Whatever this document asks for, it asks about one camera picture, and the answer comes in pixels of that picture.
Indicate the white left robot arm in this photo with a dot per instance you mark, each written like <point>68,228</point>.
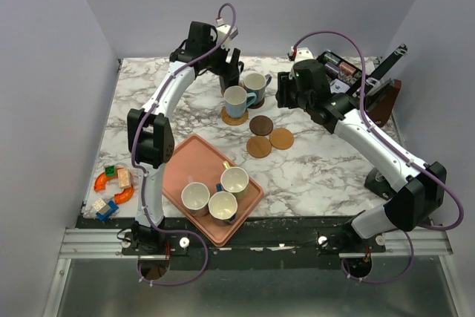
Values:
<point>150,138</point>

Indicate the blue white toy block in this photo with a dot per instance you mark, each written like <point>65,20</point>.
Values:
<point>104,208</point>

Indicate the cream cup blue handle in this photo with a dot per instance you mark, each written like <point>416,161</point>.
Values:
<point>237,100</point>

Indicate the black phone stand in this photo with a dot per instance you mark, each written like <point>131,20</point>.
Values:
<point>377,184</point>

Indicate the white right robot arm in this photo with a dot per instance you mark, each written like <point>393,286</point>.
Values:
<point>415,189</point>

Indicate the dark walnut wood coaster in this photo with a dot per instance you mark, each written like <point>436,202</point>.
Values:
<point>257,105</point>

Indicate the black chip case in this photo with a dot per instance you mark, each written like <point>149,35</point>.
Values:
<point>346,78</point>

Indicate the peach toy block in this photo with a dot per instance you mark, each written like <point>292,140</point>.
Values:
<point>125,179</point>

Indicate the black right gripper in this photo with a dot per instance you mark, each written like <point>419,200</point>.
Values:
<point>282,90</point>

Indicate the light wood coaster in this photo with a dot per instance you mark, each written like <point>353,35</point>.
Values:
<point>259,147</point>
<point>281,138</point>

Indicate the aluminium mounting rail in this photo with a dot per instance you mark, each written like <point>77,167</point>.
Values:
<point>103,243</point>

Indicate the green toy block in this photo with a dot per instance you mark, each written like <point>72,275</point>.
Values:
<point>110,171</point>

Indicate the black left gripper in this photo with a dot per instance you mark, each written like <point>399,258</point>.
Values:
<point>228,70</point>

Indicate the cream cup dark brown body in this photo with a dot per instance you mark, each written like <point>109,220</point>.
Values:
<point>224,84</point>

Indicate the cream cup navy handle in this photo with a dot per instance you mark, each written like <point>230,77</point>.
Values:
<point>223,207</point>

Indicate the orange curved toy piece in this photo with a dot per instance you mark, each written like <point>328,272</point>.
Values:
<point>100,182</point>

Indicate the cream cup olive body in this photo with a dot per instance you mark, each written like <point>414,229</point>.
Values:
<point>234,180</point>

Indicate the cream cup with teal handle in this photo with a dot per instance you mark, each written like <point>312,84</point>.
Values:
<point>257,83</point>

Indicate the brown leather pouch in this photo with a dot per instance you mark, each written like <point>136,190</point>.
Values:
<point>381,103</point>

